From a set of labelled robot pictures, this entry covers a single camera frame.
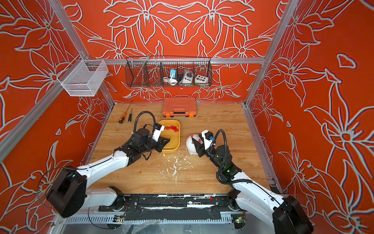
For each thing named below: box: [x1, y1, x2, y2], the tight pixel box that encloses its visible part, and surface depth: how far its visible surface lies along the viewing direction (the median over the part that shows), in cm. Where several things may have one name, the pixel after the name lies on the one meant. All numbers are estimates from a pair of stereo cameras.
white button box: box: [194, 74, 209, 84], surface depth 96 cm
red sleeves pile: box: [164, 124, 179, 133], surface depth 105 cm
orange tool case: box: [162, 96, 197, 118], surface depth 116 cm
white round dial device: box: [182, 70, 194, 84], surface depth 93 cm
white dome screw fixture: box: [186, 135, 199, 156], surface depth 89 cm
